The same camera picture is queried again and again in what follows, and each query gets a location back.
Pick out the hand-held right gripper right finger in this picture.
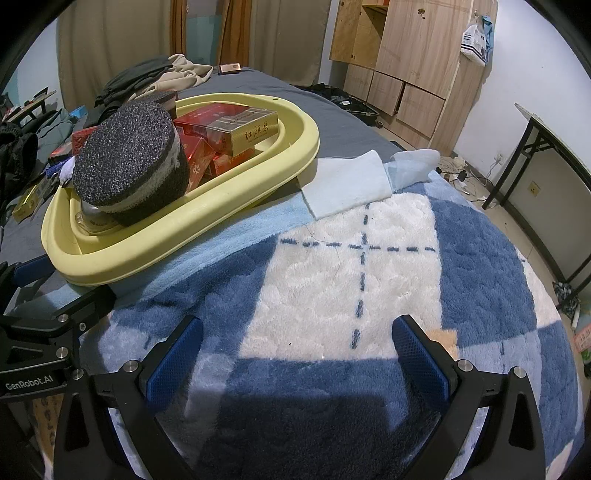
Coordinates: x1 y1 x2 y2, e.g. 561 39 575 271
392 315 548 480

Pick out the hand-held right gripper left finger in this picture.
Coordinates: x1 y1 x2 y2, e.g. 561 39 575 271
54 315 204 480

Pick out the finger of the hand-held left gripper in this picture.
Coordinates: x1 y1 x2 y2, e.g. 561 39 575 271
0 253 56 302
54 285 117 332

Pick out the yellow plastic basin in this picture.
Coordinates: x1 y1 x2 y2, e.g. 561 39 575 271
41 92 321 289

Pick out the dark red carton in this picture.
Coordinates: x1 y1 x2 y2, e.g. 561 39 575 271
174 104 252 134

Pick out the red box gold side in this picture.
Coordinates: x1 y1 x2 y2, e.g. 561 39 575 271
205 108 279 157

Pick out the gold cigarette box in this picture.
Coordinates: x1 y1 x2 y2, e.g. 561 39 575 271
13 185 54 222

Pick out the blue checked fleece blanket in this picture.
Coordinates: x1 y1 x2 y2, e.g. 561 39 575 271
28 148 585 480

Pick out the dark jacket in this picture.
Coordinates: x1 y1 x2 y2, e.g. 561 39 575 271
0 117 40 185

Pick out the red flat box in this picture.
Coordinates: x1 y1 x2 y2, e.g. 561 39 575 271
71 126 105 153

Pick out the light blue towel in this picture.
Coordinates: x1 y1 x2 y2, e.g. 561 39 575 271
300 150 393 220

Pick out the pale blue cloth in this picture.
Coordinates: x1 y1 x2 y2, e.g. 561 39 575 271
385 148 441 190

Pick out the dark green clothing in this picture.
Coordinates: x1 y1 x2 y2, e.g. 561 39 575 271
95 56 174 109

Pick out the beige curtain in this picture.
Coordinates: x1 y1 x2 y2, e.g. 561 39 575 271
55 0 174 112

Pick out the black folding table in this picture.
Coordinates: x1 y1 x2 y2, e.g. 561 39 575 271
482 102 591 296

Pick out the beige clothing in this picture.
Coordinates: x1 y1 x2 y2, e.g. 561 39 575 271
152 54 214 93

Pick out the grey bed sheet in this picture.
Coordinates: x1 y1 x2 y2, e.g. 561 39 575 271
0 68 407 296

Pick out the black open suitcase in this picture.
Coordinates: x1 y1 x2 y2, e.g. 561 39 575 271
295 83 384 127

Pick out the orange curtain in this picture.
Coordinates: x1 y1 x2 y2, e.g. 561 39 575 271
168 0 252 70

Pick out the wooden wardrobe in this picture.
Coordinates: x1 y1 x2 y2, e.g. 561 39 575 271
329 0 499 155

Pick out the white hanging bag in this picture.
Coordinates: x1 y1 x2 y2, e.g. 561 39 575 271
459 16 494 68

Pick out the power strip with cables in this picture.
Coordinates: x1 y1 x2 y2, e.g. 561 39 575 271
434 154 497 204

